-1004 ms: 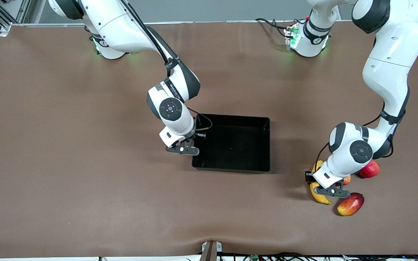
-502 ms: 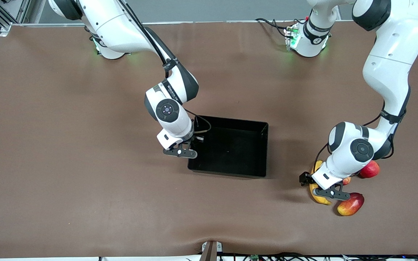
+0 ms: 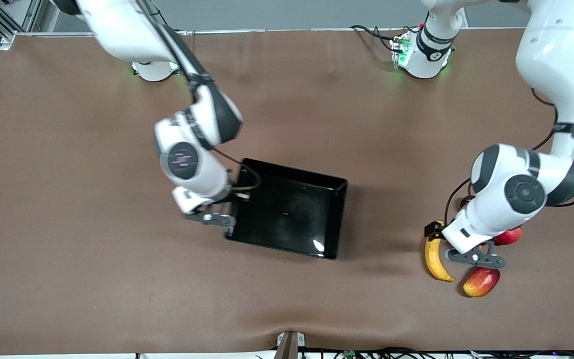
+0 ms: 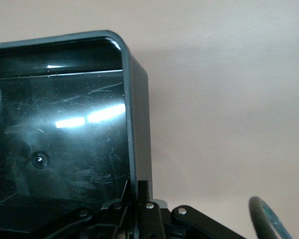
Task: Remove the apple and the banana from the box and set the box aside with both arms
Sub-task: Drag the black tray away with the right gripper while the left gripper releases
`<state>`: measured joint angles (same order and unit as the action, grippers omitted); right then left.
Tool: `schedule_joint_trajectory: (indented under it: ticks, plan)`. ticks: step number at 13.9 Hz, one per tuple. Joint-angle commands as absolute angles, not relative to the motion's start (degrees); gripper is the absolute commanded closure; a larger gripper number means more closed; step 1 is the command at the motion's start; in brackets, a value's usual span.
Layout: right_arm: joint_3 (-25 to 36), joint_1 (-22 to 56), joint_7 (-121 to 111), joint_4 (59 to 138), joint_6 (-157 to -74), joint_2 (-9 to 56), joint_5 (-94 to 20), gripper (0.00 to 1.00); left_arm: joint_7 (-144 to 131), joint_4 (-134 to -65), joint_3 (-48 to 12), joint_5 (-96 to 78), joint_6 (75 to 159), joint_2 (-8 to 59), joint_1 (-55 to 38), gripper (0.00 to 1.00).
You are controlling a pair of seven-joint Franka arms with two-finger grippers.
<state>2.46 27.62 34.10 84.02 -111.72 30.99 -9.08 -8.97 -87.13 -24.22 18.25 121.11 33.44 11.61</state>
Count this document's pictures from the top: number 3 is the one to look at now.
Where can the camera post with metal bracket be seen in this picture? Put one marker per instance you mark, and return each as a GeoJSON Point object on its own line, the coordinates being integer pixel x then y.
{"type": "Point", "coordinates": [287, 346]}

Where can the red-yellow mango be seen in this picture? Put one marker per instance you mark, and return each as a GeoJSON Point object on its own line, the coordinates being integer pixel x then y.
{"type": "Point", "coordinates": [482, 282]}

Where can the yellow banana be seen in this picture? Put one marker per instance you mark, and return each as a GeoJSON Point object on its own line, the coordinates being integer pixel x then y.
{"type": "Point", "coordinates": [434, 259]}

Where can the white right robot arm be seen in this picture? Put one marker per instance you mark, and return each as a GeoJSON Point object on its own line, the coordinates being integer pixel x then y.
{"type": "Point", "coordinates": [122, 30]}

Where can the red round apple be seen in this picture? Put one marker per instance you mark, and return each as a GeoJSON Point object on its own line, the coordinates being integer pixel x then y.
{"type": "Point", "coordinates": [511, 237]}

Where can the small green circuit board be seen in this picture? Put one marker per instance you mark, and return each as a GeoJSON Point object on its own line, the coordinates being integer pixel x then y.
{"type": "Point", "coordinates": [350, 354]}

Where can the dark red plum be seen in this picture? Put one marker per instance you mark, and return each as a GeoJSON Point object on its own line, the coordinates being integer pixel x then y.
{"type": "Point", "coordinates": [465, 202]}

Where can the black plastic tray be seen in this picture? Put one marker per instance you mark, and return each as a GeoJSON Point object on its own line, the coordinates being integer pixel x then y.
{"type": "Point", "coordinates": [292, 214]}

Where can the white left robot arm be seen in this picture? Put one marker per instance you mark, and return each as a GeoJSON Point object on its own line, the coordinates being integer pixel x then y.
{"type": "Point", "coordinates": [556, 55]}

